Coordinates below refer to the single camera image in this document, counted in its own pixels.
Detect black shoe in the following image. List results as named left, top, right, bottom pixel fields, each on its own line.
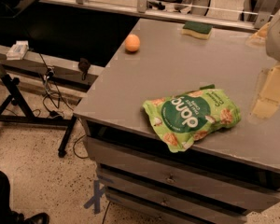
left=12, top=212, right=49, bottom=224

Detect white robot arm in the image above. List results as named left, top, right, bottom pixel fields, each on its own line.
left=246, top=8, right=280, bottom=119

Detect green yellow sponge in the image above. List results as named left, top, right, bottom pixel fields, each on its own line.
left=182, top=21, right=213, bottom=40

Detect small white box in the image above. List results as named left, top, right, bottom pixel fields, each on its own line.
left=7, top=41, right=29, bottom=60

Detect black cables on floor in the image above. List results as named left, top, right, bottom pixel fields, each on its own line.
left=36, top=51, right=90, bottom=161

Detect black plug on ledge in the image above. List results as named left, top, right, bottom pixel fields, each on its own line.
left=78, top=58, right=91, bottom=80

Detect orange fruit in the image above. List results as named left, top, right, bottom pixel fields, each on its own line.
left=124, top=35, right=140, bottom=52

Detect grey drawer cabinet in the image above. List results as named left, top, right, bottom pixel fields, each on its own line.
left=82, top=119, right=280, bottom=224

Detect black metal stand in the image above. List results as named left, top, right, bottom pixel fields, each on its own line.
left=0, top=62, right=77, bottom=158

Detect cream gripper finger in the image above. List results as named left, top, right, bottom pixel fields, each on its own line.
left=247, top=22, right=270, bottom=46
left=251, top=63, right=280, bottom=119

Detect green rice chip bag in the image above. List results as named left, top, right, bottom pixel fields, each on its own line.
left=143, top=85, right=241, bottom=153

